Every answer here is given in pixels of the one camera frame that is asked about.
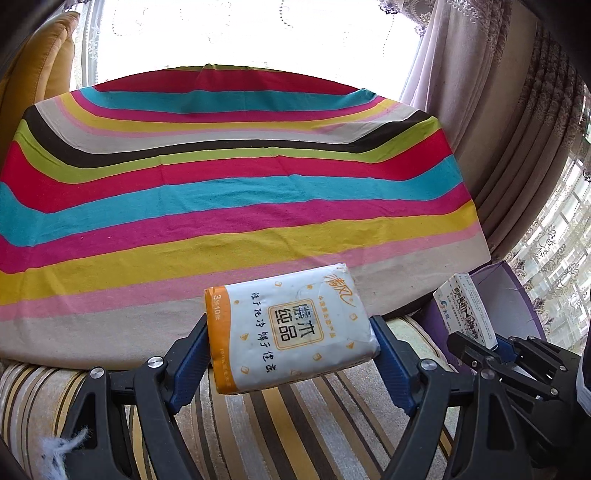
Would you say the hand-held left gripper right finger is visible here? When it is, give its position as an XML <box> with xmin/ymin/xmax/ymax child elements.
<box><xmin>369</xmin><ymin>315</ymin><xmax>532</xmax><ymax>480</ymax></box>

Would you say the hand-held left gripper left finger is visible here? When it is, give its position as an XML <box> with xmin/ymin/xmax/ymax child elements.
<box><xmin>60</xmin><ymin>314</ymin><xmax>211</xmax><ymax>480</ymax></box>

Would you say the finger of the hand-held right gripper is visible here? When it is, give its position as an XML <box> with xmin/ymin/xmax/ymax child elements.
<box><xmin>447</xmin><ymin>331</ymin><xmax>555</xmax><ymax>400</ymax></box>
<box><xmin>496</xmin><ymin>336</ymin><xmax>583</xmax><ymax>370</ymax></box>

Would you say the white and blue medicine box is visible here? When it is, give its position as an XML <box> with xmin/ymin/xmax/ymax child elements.
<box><xmin>433</xmin><ymin>272</ymin><xmax>498</xmax><ymax>349</ymax></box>

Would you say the purple cardboard box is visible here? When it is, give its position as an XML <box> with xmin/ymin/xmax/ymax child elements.
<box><xmin>418</xmin><ymin>261</ymin><xmax>548</xmax><ymax>365</ymax></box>

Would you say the white and orange tissue pack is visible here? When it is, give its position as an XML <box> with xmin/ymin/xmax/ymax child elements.
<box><xmin>204</xmin><ymin>263</ymin><xmax>382</xmax><ymax>395</ymax></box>

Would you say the striped velvet seat cushion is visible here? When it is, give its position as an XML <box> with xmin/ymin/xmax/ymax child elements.
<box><xmin>0</xmin><ymin>316</ymin><xmax>467</xmax><ymax>480</ymax></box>

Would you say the white lace curtain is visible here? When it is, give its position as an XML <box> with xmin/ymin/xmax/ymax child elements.
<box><xmin>505</xmin><ymin>138</ymin><xmax>591</xmax><ymax>324</ymax></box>
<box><xmin>69</xmin><ymin>0</ymin><xmax>444</xmax><ymax>88</ymax></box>

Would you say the rainbow striped cushion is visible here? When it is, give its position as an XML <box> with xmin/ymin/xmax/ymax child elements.
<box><xmin>0</xmin><ymin>65</ymin><xmax>491</xmax><ymax>370</ymax></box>

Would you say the yellow leather sofa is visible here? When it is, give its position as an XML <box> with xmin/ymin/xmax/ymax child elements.
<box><xmin>0</xmin><ymin>11</ymin><xmax>81</xmax><ymax>139</ymax></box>

